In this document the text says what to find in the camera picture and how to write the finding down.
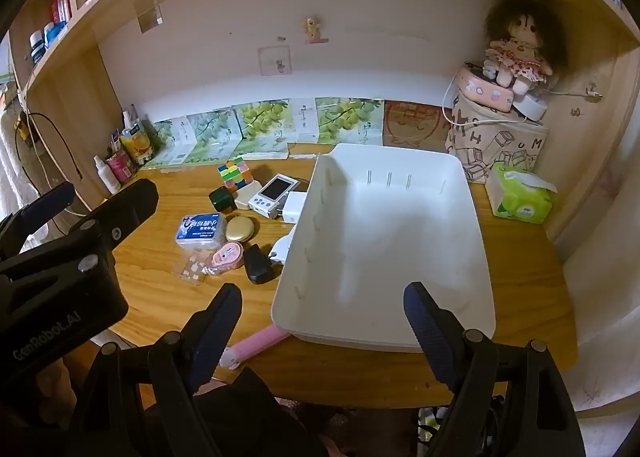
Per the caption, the black cable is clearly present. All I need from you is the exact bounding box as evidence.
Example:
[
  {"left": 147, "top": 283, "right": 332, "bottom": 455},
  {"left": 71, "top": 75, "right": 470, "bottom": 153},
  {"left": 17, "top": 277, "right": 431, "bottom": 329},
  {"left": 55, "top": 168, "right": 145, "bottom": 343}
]
[{"left": 14, "top": 112, "right": 86, "bottom": 233}]

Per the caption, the cream plastic case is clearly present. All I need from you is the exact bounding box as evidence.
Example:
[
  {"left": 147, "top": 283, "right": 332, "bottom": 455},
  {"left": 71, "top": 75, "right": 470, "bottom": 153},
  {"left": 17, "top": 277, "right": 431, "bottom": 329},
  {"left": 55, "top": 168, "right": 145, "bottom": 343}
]
[{"left": 234, "top": 181, "right": 263, "bottom": 210}]

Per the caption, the green tissue pack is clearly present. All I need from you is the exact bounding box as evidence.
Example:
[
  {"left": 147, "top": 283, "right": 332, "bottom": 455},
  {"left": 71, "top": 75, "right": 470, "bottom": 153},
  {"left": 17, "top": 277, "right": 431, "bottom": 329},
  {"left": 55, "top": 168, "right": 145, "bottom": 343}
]
[{"left": 485, "top": 162, "right": 558, "bottom": 225}]

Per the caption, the white charger adapter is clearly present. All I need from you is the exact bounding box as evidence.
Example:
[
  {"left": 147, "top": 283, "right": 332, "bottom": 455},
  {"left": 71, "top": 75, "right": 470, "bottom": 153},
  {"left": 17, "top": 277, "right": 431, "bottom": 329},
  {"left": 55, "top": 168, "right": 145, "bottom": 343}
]
[{"left": 281, "top": 192, "right": 311, "bottom": 225}]

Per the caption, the white spray bottle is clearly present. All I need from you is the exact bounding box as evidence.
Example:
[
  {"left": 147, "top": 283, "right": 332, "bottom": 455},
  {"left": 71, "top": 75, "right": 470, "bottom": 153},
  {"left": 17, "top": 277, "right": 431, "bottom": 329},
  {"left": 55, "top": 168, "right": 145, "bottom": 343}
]
[{"left": 93, "top": 155, "right": 122, "bottom": 195}]

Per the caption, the colourful puzzle cube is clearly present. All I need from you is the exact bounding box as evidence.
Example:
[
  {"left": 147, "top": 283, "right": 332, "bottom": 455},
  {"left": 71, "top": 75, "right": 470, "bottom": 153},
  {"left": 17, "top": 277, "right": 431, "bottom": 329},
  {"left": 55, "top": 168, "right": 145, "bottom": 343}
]
[{"left": 216, "top": 157, "right": 257, "bottom": 194}]

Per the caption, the brown cardboard with drawing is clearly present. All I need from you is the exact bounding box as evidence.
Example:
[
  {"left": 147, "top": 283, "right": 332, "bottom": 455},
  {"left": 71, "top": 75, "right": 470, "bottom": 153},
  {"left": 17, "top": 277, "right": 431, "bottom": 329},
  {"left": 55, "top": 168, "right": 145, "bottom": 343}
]
[{"left": 382, "top": 99, "right": 456, "bottom": 154}]

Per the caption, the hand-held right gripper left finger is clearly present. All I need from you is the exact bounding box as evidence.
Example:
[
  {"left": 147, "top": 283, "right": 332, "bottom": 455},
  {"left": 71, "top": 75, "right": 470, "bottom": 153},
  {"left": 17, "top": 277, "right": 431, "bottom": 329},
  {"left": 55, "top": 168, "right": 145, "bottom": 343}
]
[{"left": 65, "top": 282, "right": 244, "bottom": 457}]

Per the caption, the dark green box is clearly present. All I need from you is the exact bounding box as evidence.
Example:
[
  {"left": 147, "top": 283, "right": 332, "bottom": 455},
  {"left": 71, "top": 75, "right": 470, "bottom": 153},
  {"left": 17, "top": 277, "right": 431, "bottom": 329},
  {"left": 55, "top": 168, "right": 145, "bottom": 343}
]
[{"left": 208, "top": 186, "right": 237, "bottom": 214}]

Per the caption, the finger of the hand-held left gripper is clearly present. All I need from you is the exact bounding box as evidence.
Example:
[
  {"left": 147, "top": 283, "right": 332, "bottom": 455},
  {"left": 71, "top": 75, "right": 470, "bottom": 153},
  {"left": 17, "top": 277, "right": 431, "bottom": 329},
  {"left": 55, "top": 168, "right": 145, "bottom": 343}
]
[
  {"left": 0, "top": 181, "right": 76, "bottom": 258},
  {"left": 87, "top": 178, "right": 161, "bottom": 253}
]

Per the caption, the brown-haired doll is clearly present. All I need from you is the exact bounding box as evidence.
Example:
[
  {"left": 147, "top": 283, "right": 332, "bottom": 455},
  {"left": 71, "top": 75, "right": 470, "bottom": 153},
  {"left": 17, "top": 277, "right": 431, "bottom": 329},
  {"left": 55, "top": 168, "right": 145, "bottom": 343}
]
[{"left": 482, "top": 0, "right": 568, "bottom": 98}]

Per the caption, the red can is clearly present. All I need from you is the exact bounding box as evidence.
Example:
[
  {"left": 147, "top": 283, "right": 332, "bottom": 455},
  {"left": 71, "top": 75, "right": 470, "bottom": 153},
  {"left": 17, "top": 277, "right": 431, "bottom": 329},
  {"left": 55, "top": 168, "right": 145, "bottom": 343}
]
[{"left": 105, "top": 149, "right": 138, "bottom": 182}]

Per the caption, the white handheld device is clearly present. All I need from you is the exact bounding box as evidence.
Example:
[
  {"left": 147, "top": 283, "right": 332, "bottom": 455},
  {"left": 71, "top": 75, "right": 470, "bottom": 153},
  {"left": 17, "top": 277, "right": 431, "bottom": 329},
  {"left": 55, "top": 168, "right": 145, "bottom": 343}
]
[{"left": 248, "top": 175, "right": 296, "bottom": 220}]

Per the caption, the gold round compact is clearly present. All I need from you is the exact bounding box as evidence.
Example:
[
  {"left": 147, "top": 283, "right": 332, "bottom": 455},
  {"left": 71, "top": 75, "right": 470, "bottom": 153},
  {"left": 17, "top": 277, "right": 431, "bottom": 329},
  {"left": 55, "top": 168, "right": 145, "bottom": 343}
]
[{"left": 225, "top": 215, "right": 256, "bottom": 242}]

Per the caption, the person's dark clothing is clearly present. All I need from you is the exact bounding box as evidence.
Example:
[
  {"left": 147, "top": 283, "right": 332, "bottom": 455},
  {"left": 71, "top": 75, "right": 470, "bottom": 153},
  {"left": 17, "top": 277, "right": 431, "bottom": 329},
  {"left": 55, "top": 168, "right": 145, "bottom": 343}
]
[{"left": 192, "top": 367, "right": 326, "bottom": 457}]

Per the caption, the cartoon figure wall sticker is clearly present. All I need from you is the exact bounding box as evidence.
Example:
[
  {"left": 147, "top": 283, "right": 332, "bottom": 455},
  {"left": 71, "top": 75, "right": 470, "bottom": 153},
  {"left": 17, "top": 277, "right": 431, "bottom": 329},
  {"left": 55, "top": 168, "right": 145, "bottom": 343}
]
[{"left": 303, "top": 17, "right": 329, "bottom": 45}]

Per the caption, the pink comb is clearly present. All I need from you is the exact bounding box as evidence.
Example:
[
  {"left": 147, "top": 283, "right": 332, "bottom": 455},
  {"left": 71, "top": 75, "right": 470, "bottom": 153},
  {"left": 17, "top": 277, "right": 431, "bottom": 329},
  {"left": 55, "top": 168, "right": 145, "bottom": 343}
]
[{"left": 220, "top": 324, "right": 291, "bottom": 370}]

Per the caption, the white printed curtain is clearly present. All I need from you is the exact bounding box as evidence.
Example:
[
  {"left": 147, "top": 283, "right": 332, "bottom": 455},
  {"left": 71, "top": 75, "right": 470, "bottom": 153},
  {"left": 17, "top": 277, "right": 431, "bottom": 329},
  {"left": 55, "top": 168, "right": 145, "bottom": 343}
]
[{"left": 562, "top": 137, "right": 640, "bottom": 457}]

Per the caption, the small white gadget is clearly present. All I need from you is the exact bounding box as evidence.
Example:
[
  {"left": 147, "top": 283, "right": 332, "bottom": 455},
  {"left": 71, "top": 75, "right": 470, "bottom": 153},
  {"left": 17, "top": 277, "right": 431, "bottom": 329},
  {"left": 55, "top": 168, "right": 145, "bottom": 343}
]
[{"left": 267, "top": 231, "right": 297, "bottom": 267}]

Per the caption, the blue floss pick box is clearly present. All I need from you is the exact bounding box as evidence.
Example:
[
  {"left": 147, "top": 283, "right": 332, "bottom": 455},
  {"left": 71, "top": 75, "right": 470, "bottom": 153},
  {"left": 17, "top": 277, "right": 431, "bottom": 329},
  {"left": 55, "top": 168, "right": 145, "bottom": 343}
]
[{"left": 174, "top": 213, "right": 223, "bottom": 250}]

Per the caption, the wooden shelf unit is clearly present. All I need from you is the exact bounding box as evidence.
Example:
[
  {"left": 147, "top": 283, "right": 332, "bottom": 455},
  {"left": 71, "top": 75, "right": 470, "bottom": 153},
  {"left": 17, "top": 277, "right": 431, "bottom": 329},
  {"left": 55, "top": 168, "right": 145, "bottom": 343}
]
[{"left": 7, "top": 0, "right": 640, "bottom": 248}]

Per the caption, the white charger block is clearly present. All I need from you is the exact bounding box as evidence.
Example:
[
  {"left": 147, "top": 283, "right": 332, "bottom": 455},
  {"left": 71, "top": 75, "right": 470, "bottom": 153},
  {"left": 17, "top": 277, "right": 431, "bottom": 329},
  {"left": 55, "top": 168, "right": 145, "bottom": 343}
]
[{"left": 510, "top": 89, "right": 551, "bottom": 125}]

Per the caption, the clear tape piece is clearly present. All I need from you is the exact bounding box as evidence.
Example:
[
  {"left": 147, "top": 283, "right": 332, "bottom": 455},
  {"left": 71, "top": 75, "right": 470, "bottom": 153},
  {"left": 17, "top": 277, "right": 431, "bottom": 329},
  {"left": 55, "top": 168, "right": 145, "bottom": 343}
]
[{"left": 136, "top": 4, "right": 163, "bottom": 32}]

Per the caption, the square wall sticker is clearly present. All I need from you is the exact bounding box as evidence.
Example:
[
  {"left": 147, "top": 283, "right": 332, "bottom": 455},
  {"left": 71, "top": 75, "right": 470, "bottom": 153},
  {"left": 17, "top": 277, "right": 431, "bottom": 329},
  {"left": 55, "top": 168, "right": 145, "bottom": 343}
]
[{"left": 258, "top": 46, "right": 292, "bottom": 76}]

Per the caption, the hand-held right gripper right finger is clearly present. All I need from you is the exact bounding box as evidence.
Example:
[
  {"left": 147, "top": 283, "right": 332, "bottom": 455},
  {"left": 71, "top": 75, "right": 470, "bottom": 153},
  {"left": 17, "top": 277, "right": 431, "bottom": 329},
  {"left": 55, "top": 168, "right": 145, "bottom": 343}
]
[{"left": 403, "top": 281, "right": 588, "bottom": 457}]

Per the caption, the pink tape dispenser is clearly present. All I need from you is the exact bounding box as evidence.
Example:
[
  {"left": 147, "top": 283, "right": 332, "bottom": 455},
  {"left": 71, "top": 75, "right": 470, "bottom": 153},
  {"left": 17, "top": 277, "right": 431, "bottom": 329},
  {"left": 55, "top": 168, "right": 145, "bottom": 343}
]
[{"left": 206, "top": 242, "right": 245, "bottom": 276}]

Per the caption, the pink tin box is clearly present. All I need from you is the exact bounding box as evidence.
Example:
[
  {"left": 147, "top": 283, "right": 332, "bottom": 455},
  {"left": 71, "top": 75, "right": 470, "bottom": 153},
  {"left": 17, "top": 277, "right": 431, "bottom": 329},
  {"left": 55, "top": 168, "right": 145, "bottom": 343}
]
[{"left": 458, "top": 62, "right": 515, "bottom": 112}]

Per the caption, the white cloth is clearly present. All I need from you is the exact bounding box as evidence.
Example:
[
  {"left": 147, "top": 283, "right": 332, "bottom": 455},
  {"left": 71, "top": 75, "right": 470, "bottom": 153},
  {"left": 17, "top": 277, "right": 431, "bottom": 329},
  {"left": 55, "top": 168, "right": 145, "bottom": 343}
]
[{"left": 0, "top": 107, "right": 46, "bottom": 218}]

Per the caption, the clear spray bottle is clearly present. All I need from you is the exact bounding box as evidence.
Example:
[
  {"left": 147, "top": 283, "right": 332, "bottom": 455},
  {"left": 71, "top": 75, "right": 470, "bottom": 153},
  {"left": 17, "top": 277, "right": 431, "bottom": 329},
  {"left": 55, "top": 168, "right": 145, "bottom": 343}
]
[{"left": 122, "top": 104, "right": 143, "bottom": 134}]

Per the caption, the printed fabric storage box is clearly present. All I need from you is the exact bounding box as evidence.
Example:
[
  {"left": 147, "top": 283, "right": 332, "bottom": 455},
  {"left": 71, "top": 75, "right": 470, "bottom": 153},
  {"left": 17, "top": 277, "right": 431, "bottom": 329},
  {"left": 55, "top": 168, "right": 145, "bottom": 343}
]
[{"left": 446, "top": 92, "right": 549, "bottom": 185}]

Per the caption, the white plastic bin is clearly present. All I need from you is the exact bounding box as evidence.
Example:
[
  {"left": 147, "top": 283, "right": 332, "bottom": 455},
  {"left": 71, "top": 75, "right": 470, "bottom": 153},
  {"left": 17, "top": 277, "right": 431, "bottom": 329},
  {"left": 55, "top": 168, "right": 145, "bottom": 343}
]
[{"left": 270, "top": 142, "right": 497, "bottom": 354}]

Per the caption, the clear plastic packet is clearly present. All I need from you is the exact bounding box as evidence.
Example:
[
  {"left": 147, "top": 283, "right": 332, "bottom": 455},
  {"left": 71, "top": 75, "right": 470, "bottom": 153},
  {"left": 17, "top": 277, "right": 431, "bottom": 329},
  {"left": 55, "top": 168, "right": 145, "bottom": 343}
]
[{"left": 172, "top": 249, "right": 211, "bottom": 288}]

